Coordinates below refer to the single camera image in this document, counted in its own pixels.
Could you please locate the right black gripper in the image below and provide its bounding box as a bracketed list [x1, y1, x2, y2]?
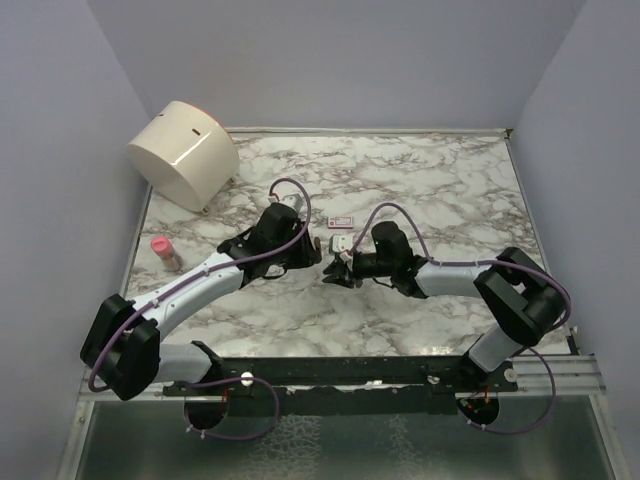
[323, 250, 396, 288]

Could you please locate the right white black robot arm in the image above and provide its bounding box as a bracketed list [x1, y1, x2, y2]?
[323, 221, 566, 391]

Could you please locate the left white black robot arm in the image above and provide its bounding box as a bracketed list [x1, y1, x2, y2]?
[80, 195, 321, 400]

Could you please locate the red white staple box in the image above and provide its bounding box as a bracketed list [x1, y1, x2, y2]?
[327, 216, 354, 230]

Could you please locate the pink capped bottle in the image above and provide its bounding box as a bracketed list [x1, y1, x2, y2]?
[150, 236, 182, 272]

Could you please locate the cream round bread box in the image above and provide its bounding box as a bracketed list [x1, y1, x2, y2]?
[126, 101, 240, 212]

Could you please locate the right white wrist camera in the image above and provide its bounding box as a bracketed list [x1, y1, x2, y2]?
[329, 233, 354, 265]

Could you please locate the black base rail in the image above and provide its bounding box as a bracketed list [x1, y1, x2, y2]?
[163, 356, 517, 417]

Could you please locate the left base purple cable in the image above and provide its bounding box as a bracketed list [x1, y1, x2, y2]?
[183, 374, 282, 442]

